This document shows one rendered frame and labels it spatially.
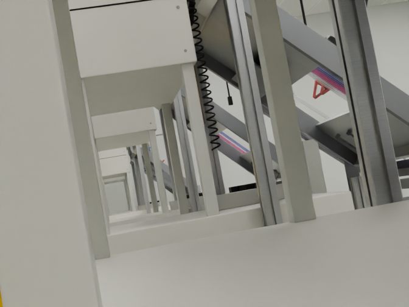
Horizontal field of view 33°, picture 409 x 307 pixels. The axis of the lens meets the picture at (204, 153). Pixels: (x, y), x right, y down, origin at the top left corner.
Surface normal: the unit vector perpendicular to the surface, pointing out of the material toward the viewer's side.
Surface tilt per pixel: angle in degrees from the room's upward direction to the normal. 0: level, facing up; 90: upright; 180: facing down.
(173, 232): 90
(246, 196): 90
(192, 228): 90
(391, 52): 90
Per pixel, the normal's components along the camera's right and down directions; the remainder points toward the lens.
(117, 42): 0.14, -0.08
